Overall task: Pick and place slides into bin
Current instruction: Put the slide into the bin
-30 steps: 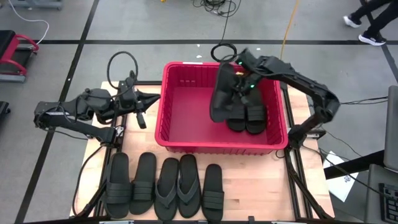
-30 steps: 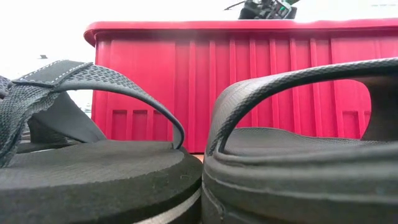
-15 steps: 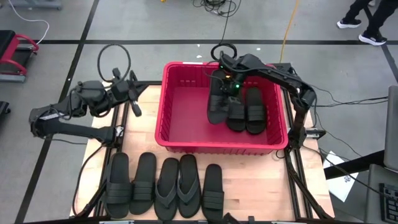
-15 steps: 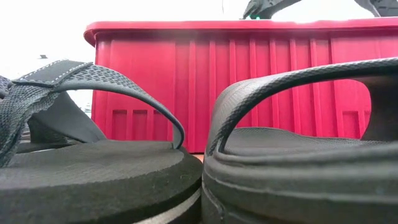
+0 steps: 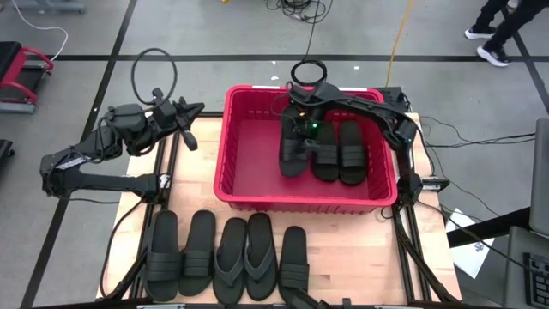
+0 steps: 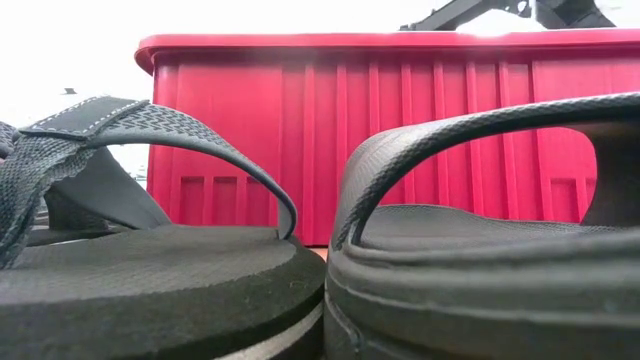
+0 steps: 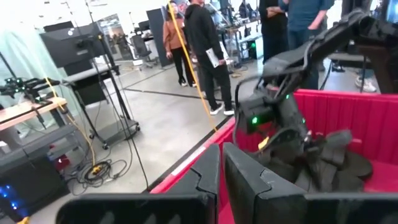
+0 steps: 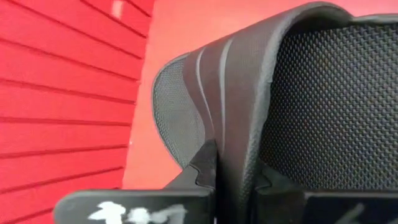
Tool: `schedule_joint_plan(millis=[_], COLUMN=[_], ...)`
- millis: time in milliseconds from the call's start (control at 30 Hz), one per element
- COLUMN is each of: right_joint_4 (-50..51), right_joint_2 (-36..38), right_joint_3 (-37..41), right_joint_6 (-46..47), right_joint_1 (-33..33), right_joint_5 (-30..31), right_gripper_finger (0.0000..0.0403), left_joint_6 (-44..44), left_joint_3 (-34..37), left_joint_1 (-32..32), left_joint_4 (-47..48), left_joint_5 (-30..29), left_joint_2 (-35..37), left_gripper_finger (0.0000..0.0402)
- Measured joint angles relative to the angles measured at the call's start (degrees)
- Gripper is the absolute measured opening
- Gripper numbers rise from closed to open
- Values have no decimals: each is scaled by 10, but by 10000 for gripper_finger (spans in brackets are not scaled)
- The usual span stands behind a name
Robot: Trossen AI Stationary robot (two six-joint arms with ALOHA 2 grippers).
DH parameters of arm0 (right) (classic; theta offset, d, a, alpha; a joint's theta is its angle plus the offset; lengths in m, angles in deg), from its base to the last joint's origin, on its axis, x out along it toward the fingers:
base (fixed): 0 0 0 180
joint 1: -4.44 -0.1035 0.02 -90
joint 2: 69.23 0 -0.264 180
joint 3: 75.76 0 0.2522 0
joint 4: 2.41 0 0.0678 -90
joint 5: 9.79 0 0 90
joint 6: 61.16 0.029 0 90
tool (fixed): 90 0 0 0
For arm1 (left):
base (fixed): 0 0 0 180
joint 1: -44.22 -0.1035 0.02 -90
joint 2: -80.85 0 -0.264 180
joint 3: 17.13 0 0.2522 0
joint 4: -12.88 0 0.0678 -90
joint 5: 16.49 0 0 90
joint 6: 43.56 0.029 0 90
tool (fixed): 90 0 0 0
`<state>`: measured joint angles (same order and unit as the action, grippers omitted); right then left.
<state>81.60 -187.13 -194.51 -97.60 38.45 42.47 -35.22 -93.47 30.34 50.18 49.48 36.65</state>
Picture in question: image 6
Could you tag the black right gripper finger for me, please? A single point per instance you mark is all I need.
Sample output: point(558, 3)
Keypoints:
point(470, 10)

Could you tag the black moulded rubber flip-flop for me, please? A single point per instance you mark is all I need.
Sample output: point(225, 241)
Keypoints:
point(450, 300)

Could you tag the black flip-flop white-striped sole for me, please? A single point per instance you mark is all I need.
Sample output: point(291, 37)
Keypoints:
point(150, 280)

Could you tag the red plastic storage bin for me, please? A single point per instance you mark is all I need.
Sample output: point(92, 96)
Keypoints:
point(400, 150)

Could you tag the dark ceiling fixture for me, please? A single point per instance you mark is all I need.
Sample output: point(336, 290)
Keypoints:
point(70, 91)

